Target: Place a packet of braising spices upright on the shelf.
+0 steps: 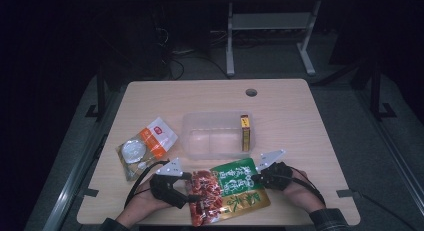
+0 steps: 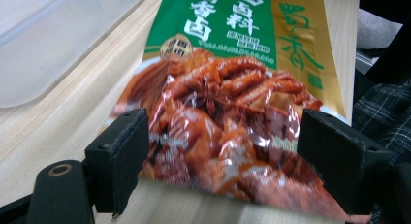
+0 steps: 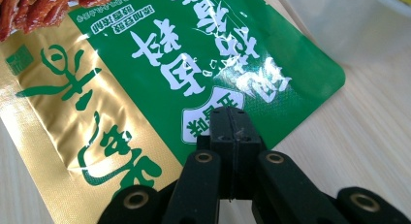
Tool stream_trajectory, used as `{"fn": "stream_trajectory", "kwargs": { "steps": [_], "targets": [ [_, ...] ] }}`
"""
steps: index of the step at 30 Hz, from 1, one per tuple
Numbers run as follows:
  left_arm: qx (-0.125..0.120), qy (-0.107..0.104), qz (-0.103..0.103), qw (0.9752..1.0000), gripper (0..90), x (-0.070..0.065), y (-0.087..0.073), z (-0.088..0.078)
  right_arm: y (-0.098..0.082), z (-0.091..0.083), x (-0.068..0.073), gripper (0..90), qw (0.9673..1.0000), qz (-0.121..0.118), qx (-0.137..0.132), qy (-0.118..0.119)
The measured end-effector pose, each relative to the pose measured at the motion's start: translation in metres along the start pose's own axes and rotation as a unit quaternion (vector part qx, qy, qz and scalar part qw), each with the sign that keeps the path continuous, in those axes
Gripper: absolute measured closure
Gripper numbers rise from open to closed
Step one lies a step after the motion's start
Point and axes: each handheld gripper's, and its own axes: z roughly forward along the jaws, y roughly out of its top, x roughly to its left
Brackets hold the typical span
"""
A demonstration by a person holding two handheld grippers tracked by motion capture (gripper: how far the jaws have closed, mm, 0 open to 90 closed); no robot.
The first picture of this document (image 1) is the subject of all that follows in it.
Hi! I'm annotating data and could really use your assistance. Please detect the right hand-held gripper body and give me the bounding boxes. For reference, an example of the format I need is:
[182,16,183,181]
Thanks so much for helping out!
[253,149,295,192]

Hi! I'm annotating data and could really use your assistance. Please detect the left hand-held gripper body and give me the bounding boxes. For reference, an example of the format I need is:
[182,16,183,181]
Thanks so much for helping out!
[149,157,194,210]

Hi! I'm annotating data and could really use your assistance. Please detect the green red snack packet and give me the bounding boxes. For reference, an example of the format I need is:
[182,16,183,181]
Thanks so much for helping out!
[186,157,272,228]

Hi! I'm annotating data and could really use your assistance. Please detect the clear plastic container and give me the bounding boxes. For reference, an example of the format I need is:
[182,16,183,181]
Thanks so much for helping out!
[181,110,257,161]

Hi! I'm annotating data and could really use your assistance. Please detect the white orange snack packet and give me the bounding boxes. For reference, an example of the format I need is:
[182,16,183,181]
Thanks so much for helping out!
[116,116,179,182]

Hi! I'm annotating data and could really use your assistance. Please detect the person's left hand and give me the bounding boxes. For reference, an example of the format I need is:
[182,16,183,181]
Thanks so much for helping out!
[115,178,175,229]

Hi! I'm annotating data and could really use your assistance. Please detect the person's right hand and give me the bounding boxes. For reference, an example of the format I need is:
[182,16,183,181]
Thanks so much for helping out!
[282,168,327,214]

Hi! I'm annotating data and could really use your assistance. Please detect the black metal stand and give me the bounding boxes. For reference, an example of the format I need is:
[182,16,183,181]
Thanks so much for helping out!
[369,62,398,121]
[84,65,108,122]

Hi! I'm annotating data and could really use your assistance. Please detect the white metal stand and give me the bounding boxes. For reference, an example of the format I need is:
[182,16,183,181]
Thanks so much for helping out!
[225,0,323,78]

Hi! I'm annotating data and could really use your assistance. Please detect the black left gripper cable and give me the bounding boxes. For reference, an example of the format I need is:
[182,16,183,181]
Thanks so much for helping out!
[123,160,172,209]

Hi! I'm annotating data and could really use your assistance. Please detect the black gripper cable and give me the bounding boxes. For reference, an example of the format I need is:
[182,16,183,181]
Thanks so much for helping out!
[123,160,172,209]
[287,165,327,206]

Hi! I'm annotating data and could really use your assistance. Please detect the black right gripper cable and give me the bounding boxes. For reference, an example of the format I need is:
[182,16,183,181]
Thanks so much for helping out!
[287,165,327,206]

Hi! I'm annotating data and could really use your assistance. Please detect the black table bracket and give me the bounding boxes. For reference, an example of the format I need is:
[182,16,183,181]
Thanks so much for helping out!
[78,188,100,198]
[336,189,361,199]

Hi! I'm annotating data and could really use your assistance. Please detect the aluminium rail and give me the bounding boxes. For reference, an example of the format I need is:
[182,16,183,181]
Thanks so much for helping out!
[354,89,424,207]
[41,87,126,231]

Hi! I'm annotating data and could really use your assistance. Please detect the thin black floor cable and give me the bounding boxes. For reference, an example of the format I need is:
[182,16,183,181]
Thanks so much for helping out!
[359,192,414,231]

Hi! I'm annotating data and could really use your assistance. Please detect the black floor cables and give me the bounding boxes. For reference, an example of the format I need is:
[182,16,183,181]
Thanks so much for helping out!
[156,27,231,81]

